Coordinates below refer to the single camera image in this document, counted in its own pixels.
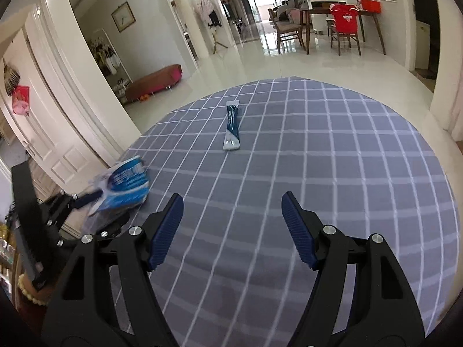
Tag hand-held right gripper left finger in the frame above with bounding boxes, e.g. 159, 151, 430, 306
41, 193, 185, 347

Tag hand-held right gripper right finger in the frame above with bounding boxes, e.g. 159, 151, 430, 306
281, 191, 425, 347

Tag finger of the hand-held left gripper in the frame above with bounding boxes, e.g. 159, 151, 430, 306
47, 192, 105, 221
56, 213, 130, 248

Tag blue white plastic packet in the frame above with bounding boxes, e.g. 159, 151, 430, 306
89, 155, 150, 225

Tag blue white sachet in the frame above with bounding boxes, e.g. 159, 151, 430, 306
222, 100, 241, 151

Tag person's left forearm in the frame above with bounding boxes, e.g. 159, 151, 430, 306
16, 276, 55, 333

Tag grey checked tablecloth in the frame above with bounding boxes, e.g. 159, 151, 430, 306
109, 76, 460, 347

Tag white panel door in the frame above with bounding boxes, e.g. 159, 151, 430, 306
20, 7, 111, 189

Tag red door ornament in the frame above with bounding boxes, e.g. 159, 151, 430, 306
12, 85, 31, 117

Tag brown upholstered bench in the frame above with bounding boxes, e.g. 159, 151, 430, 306
125, 64, 182, 104

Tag white shelf rack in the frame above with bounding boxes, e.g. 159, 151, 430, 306
89, 29, 133, 98

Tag wooden coat stand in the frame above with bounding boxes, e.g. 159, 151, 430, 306
211, 25, 229, 57

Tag wooden dining chair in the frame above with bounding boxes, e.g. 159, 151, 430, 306
328, 3, 362, 56
269, 9, 304, 53

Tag red shirt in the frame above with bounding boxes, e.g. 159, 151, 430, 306
329, 3, 360, 33

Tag white cabinet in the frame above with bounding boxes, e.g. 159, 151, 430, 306
414, 20, 432, 71

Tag clothes on coat stand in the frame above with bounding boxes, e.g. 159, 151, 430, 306
193, 0, 222, 27

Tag wooden dining table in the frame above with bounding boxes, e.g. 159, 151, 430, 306
300, 5, 386, 55

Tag cream bead bracelet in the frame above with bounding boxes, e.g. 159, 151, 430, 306
18, 274, 54, 306

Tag framed wall picture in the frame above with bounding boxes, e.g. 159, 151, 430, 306
111, 1, 136, 33

